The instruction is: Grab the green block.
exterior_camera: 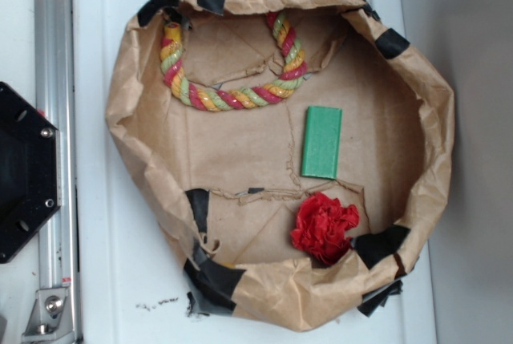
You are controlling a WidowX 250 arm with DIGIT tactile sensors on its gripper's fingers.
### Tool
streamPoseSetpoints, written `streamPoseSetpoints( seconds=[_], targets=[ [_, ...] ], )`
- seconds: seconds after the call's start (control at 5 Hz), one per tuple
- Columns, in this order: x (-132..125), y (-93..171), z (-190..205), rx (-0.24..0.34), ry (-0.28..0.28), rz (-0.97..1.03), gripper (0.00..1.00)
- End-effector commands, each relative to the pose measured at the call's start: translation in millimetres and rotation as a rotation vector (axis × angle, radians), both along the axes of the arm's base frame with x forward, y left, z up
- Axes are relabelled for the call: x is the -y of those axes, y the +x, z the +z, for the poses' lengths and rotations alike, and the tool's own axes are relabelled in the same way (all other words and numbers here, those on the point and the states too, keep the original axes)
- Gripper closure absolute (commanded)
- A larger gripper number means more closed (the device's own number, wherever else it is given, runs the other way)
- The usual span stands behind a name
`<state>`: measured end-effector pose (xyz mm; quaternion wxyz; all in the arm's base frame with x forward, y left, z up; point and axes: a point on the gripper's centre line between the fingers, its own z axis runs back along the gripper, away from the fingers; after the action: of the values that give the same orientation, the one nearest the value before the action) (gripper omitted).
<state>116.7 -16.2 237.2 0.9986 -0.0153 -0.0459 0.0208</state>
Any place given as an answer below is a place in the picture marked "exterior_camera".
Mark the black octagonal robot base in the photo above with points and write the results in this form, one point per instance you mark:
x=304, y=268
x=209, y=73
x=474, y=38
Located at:
x=29, y=172

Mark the green rectangular block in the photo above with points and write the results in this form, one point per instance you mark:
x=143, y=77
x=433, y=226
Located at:
x=321, y=142

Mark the brown paper bag bin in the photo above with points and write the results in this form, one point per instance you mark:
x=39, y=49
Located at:
x=207, y=107

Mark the crumpled red tissue paper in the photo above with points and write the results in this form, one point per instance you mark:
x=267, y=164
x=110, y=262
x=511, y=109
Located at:
x=321, y=224

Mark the aluminium extrusion rail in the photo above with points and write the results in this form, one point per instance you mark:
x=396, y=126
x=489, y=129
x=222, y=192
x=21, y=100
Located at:
x=58, y=238

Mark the metal corner bracket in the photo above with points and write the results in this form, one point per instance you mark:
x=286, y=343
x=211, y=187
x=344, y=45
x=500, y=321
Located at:
x=51, y=318

